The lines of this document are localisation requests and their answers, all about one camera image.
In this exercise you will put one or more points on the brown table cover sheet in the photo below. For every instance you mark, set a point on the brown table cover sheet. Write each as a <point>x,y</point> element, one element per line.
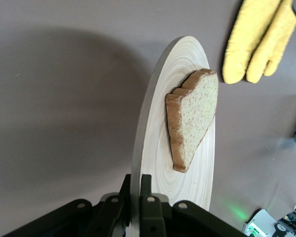
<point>64,123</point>

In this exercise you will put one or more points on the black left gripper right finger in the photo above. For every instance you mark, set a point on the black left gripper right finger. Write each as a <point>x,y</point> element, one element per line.
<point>151,214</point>

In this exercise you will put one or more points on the round wooden plate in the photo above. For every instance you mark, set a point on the round wooden plate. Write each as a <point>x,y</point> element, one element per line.
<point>187,172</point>

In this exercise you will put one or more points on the yellow quilted oven mitt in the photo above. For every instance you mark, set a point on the yellow quilted oven mitt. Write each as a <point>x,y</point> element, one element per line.
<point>246,37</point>
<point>273,44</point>

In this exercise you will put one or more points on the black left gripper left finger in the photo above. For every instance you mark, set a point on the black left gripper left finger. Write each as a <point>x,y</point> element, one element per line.
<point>113,212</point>

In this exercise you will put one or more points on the brown bread slice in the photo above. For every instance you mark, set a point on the brown bread slice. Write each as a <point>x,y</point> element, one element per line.
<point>199,111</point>

